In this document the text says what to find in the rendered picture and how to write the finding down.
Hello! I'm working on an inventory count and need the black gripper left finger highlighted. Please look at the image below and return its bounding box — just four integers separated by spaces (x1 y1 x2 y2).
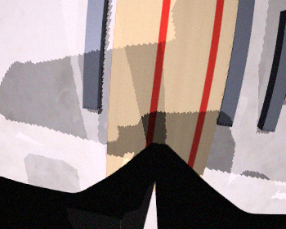
0 143 160 229

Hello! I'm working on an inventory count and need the peach strip with red stripes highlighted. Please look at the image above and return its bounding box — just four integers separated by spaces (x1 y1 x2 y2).
106 0 239 178

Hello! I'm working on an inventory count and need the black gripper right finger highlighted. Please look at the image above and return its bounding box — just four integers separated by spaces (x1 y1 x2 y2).
155 144 286 229

